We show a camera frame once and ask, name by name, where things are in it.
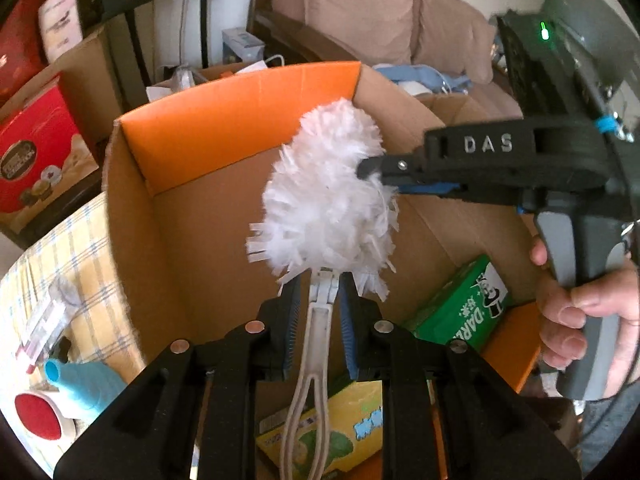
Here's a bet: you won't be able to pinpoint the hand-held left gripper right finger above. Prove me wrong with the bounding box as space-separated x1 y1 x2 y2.
339 272 583 480

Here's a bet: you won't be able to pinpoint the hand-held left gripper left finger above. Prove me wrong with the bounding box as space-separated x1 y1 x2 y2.
52 275 304 480

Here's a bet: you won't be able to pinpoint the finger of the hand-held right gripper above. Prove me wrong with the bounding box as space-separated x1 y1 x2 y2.
357 152 468 201

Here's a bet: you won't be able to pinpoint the white fluffy duster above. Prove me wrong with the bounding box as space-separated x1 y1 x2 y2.
245 97 401 480

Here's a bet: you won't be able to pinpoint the cardboard box with orange flaps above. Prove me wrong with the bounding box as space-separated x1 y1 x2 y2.
102 60 546 480

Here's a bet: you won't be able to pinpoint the teal silicone funnel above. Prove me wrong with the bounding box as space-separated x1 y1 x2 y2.
44 357 128 413

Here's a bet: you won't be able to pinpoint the clear plastic bottle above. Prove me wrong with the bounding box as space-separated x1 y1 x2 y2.
15 275 83 366

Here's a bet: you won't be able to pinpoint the person's right hand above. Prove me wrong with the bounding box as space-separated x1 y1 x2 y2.
529 235 640 401

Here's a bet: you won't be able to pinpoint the yellow printed box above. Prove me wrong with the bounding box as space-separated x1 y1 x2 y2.
255 380 388 476

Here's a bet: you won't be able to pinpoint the blue cloth on sofa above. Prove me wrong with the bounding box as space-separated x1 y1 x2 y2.
372 62 473 96

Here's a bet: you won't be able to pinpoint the green printed box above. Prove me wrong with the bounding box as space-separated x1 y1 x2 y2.
402 254 513 353

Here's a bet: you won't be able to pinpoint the small beige sofa cushion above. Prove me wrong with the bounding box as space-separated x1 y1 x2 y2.
412 0 496 86

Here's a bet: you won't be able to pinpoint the large beige sofa cushion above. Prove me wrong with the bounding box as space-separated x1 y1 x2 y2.
305 0 416 66

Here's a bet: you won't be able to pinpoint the blue and white box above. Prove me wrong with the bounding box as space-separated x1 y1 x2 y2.
221 27 266 66

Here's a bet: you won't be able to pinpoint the white box of clutter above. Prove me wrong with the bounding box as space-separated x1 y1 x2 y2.
145 57 281 106

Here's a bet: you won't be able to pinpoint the yellow checked blanket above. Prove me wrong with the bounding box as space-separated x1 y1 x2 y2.
0 192 146 476

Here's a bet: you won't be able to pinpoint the dark wooden low cabinet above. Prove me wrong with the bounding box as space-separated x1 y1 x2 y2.
0 170 106 251

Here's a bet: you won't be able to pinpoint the red lint brush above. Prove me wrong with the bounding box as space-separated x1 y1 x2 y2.
14 390 78 441

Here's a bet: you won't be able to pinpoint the person's grey trousers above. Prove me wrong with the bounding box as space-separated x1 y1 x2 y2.
575 395 638 476

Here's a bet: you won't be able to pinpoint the red chocolate gift box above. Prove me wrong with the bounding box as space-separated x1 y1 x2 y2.
0 72 101 233

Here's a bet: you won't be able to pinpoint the plain brown cardboard box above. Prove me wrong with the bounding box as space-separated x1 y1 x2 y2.
0 25 126 121

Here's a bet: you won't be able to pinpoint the pink and white box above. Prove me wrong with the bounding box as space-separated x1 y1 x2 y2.
37 0 85 61

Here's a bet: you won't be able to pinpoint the red gift bag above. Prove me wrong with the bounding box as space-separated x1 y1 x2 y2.
0 0 51 106

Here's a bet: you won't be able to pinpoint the wooden frame sofa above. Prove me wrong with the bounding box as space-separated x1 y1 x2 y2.
247 0 526 121

